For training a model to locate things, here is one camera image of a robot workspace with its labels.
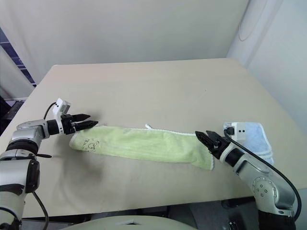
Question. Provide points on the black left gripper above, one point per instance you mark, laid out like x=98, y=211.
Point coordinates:
x=67, y=125

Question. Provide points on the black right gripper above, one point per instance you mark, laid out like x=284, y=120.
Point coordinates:
x=219, y=147

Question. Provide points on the light green towel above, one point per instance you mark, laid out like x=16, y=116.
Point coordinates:
x=144, y=143

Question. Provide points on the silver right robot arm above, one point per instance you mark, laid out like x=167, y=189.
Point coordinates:
x=263, y=184

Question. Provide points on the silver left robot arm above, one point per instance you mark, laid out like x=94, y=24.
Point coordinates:
x=24, y=134

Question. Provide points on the folded light blue towel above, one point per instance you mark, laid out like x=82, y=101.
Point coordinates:
x=256, y=139

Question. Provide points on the black shelf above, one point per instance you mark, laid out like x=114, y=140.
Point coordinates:
x=9, y=110

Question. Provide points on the blue grid panel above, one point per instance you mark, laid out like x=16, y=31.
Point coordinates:
x=14, y=60

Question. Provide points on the pale rounded robot torso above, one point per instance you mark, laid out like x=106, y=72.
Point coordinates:
x=108, y=222

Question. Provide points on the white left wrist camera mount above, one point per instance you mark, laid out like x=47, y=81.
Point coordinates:
x=58, y=107

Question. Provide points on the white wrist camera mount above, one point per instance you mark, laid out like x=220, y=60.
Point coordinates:
x=58, y=107
x=239, y=134

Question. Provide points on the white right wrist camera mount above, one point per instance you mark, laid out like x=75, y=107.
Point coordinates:
x=239, y=134

